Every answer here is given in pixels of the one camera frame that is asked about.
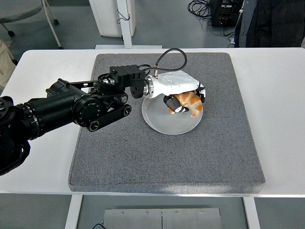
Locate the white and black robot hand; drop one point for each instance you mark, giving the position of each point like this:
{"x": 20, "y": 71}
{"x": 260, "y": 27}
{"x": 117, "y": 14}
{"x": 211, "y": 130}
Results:
{"x": 174, "y": 81}

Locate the golden croissant bread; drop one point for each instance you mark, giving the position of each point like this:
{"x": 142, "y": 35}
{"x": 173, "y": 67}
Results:
{"x": 193, "y": 102}

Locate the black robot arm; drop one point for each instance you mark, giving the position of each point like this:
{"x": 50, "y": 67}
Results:
{"x": 59, "y": 105}

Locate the round pale grey plate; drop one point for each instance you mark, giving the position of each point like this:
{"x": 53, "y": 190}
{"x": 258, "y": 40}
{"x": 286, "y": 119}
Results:
{"x": 166, "y": 124}

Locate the grey metal plate with screws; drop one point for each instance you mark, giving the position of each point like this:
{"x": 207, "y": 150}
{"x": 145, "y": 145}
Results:
{"x": 162, "y": 219}

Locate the white table column with base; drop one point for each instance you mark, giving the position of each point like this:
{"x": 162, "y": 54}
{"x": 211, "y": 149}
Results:
{"x": 126, "y": 35}

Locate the grey speckled mat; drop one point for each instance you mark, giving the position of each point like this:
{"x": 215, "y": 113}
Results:
{"x": 166, "y": 162}

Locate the black equipment box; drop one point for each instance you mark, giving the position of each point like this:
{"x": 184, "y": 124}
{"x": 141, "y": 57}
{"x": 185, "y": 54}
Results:
{"x": 224, "y": 13}

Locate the white cabinet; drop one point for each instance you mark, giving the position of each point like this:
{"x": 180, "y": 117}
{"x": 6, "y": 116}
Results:
{"x": 104, "y": 16}

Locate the white table leg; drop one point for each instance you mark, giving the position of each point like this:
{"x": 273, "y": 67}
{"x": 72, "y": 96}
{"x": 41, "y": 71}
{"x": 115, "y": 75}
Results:
{"x": 72, "y": 212}
{"x": 252, "y": 214}

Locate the person in light clothing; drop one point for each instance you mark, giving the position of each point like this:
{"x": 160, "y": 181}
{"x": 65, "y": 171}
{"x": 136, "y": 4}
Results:
{"x": 6, "y": 69}

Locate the grey stool with wheels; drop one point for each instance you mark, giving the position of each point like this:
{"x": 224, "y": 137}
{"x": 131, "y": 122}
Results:
{"x": 19, "y": 9}

